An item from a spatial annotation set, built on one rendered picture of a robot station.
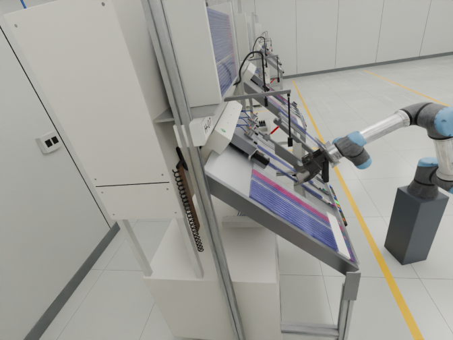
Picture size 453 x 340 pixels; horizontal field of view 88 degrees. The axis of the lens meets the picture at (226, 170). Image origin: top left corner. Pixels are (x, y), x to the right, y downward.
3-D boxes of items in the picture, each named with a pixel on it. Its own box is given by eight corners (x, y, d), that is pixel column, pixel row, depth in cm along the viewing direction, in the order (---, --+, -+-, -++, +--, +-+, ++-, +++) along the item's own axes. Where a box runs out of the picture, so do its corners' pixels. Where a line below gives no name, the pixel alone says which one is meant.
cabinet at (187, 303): (278, 251, 191) (273, 189, 161) (283, 351, 132) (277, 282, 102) (202, 251, 205) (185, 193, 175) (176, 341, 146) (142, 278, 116)
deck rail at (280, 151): (315, 180, 153) (323, 174, 150) (316, 182, 151) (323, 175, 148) (224, 118, 141) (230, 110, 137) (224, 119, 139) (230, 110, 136)
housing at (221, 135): (229, 125, 140) (243, 105, 133) (213, 165, 98) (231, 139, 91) (218, 117, 139) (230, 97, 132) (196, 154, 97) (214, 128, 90)
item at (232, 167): (269, 150, 144) (274, 144, 142) (270, 226, 88) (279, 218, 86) (224, 119, 139) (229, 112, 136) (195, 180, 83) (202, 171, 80)
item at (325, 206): (318, 178, 150) (321, 175, 148) (348, 268, 94) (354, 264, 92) (294, 162, 146) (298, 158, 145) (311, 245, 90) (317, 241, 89)
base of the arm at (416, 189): (423, 183, 152) (427, 169, 148) (445, 195, 139) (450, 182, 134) (401, 187, 152) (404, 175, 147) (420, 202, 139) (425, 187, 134)
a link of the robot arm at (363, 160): (361, 152, 117) (351, 138, 112) (377, 162, 107) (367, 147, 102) (348, 162, 119) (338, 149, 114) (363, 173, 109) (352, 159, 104)
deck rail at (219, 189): (345, 272, 95) (358, 265, 92) (346, 276, 93) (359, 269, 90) (195, 181, 83) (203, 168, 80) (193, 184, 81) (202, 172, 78)
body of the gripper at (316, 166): (299, 158, 116) (321, 144, 110) (309, 170, 118) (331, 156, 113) (301, 166, 109) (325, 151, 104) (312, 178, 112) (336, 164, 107)
